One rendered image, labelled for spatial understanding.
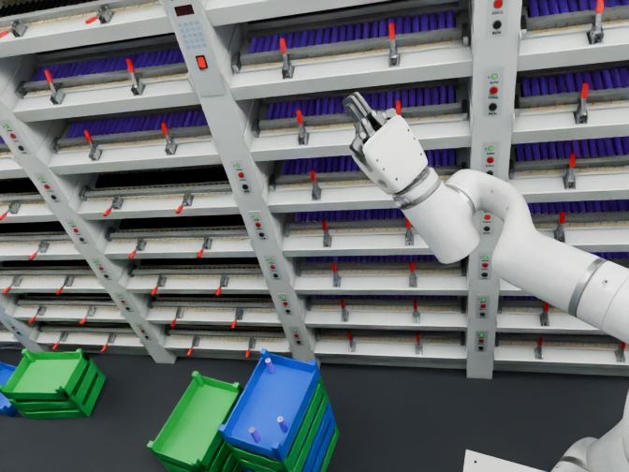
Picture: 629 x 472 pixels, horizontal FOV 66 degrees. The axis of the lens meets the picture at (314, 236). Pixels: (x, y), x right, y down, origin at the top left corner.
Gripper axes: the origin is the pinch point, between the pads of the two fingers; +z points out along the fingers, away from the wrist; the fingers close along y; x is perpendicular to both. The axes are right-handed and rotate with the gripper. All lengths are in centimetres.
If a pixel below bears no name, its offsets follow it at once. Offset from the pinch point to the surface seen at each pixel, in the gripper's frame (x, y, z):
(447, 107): -31, 43, -20
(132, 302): -145, -46, -16
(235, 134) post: -63, 4, 9
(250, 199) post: -77, 0, -9
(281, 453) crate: -64, -46, -67
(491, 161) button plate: -27, 41, -37
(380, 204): -54, 23, -33
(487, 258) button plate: -46, 36, -67
